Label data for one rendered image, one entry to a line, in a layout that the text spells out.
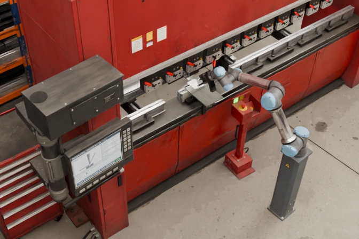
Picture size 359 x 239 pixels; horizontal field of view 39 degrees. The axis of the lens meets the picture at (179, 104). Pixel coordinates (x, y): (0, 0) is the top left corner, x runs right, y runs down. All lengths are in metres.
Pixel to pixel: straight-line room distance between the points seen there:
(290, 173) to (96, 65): 1.96
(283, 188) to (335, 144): 1.19
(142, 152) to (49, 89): 1.50
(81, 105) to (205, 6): 1.44
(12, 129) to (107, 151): 1.13
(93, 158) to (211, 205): 1.85
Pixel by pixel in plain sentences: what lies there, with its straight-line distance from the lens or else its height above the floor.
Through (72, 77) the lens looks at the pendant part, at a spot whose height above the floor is 1.95.
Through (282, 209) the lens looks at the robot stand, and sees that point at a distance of 4.56.
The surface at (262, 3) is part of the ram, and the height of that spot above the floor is 1.54.
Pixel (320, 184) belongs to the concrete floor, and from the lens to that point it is 4.99.
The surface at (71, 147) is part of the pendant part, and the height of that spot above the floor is 1.57.
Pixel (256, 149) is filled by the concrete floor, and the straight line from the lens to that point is 5.14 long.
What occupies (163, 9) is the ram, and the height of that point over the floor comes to 1.85.
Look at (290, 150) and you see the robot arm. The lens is 3.86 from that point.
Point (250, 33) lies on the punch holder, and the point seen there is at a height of 1.28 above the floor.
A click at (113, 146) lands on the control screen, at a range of 3.10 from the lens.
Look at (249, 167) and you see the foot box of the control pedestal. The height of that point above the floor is 0.03.
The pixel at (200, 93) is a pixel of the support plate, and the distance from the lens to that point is 4.16.
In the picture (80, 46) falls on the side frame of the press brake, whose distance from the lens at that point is 3.00.
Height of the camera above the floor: 3.75
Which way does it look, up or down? 43 degrees down
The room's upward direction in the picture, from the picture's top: 2 degrees clockwise
